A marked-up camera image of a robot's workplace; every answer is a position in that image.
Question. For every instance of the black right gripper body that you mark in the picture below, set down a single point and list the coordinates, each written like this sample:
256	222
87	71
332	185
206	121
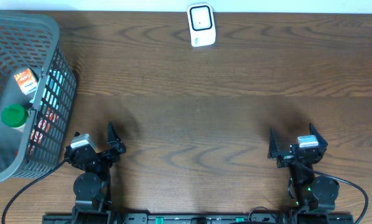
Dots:
286	160

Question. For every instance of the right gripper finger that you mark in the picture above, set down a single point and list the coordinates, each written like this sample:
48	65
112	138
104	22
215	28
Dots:
273	150
320	139

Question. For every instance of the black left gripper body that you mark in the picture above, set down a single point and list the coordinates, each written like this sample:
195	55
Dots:
106	160

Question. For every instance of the orange red candy bar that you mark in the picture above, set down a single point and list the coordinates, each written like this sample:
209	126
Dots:
40	137

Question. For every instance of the green lid white jar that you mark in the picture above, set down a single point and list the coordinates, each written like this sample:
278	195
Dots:
15	116

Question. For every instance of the orange tissue pack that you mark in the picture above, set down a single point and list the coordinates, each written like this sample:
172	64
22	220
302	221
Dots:
26	81

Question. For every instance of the teal wet wipes pack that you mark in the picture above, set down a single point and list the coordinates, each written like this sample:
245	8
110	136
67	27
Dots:
57	90

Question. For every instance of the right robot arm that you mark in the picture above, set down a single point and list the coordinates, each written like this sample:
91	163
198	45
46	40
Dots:
315	194

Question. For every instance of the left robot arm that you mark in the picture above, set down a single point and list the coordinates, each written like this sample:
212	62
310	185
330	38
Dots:
93	187

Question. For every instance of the white barcode scanner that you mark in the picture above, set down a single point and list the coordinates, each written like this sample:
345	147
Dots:
201	25

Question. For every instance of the grey plastic mesh basket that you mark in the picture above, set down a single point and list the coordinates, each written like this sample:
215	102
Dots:
30	41

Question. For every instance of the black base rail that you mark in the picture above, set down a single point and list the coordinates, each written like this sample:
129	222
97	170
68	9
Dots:
142	218

